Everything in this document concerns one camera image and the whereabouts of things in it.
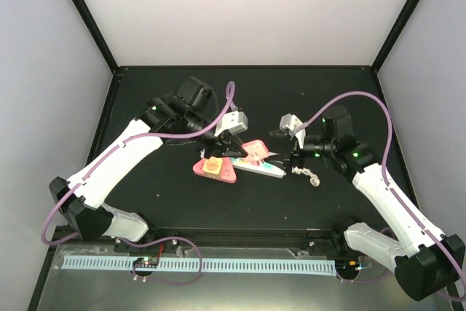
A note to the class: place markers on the pink square plug adapter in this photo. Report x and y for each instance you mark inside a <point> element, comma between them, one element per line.
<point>256,151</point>

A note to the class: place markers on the black aluminium frame post left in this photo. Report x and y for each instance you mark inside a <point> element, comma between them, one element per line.
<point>97,36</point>

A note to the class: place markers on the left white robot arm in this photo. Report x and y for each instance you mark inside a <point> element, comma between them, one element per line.
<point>81,198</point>

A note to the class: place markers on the light blue slotted cable duct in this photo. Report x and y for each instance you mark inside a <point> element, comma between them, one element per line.
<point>205,265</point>

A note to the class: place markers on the black aluminium frame post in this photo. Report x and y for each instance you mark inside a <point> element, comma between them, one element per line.
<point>97,36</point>
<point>396,30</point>

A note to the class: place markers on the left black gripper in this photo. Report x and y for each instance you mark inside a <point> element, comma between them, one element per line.
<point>224,140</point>

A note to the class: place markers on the white power strip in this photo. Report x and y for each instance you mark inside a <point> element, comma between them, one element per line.
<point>261,168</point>

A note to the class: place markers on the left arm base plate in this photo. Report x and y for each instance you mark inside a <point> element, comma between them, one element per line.
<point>153,242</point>

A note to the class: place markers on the black aluminium frame post right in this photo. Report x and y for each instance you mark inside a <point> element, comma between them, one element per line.
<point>396,30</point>

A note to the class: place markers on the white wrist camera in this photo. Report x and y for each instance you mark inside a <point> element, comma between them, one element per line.
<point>293,127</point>
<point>234,122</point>

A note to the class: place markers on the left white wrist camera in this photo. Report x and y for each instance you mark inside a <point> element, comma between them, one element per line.
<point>234,122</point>

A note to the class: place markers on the pink triangular socket adapter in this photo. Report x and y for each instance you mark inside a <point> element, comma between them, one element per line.
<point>228,174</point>

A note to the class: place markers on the yellow cube socket adapter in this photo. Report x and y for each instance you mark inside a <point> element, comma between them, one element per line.
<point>212,167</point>

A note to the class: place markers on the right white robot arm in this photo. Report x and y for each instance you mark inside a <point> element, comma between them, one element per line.
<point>422,257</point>

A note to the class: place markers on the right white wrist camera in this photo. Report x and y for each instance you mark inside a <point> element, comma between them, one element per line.
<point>293,127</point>

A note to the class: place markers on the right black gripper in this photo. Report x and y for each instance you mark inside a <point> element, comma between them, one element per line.
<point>295,152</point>

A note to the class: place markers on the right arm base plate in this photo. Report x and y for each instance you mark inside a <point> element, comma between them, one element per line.
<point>327,242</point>

